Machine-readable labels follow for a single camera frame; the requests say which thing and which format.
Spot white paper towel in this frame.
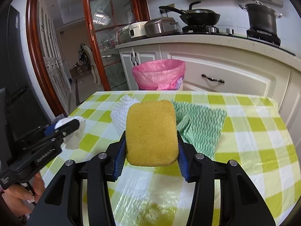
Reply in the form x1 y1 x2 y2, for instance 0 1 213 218
55 116 86 150

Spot green wavy dish cloth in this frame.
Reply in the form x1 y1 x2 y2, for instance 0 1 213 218
172 101 227 159

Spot yellow sponge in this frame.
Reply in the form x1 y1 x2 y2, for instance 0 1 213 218
125 100 179 167

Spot white foam fruit net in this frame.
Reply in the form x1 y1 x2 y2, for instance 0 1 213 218
110 95 139 135

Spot pink bag trash bin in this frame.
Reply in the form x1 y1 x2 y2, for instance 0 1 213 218
132 59 186 90

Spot white kitchen cabinets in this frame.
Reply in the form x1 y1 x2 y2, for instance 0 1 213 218
118 34 300 147

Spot person's left hand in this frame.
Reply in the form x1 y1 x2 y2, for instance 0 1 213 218
2 173 45 217

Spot black refrigerator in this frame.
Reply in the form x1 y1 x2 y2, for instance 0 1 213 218
0 4 56 160

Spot green checkered tablecloth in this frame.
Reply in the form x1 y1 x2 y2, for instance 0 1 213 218
39 90 296 226

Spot white dining chair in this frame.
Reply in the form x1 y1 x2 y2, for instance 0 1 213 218
78 43 102 86

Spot silver rice cooker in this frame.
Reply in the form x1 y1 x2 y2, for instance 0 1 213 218
144 17 181 38

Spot white rice cooker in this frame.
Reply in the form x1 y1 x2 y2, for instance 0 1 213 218
129 21 147 39

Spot black gas stove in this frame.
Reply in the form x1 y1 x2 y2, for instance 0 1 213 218
179 26 296 56

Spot black wok pan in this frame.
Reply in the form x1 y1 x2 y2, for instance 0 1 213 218
159 1 220 27

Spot red wooden sliding door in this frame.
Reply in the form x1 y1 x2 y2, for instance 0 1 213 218
25 0 151 117

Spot dark stock pot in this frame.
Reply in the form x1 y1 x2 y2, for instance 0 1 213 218
239 0 283 36

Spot black drawer handle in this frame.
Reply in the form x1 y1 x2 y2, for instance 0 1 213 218
201 74 224 84

